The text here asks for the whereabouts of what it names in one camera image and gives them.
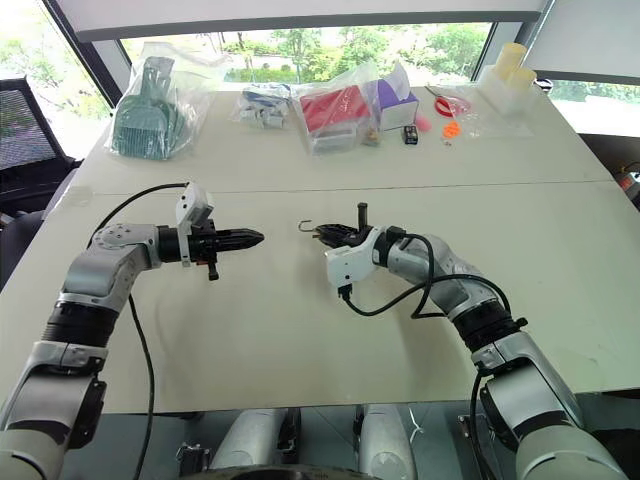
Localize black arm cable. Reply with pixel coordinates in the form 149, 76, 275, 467
86, 182, 192, 480
338, 230, 529, 480

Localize black mesh office chair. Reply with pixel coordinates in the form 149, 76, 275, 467
0, 76, 80, 224

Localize cream foam rolls holder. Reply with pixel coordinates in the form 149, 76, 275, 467
476, 41, 539, 117

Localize red and grey device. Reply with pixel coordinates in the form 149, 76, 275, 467
618, 160, 640, 210

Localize bagged red box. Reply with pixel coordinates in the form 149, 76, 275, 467
293, 63, 382, 157

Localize silver rounded robot leg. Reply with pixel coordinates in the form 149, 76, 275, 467
351, 403, 417, 480
209, 407, 303, 472

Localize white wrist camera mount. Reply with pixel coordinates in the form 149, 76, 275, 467
324, 227, 387, 296
174, 182, 216, 269

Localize purple and white tissue box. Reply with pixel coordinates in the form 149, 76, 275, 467
375, 61, 421, 133

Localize clear flat plastic bag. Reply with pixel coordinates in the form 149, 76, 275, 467
424, 83, 534, 141

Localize bag of blue-white small parts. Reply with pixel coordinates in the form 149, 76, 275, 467
230, 82, 294, 130

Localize bagged green plastic dustpans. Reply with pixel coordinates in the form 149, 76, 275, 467
103, 41, 207, 162

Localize red-handled scissors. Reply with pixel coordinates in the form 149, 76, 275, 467
425, 84, 474, 119

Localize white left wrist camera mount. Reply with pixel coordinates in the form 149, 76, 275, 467
174, 182, 216, 269

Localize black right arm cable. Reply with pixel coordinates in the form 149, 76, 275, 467
338, 230, 529, 480

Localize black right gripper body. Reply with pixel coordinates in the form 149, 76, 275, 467
345, 201, 375, 248

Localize dark rounded robot torso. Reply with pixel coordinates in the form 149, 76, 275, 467
182, 462, 362, 480

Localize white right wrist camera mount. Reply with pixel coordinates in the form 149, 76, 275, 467
324, 227, 387, 296

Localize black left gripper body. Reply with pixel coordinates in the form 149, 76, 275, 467
188, 219, 224, 282

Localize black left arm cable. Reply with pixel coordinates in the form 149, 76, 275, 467
86, 182, 192, 480

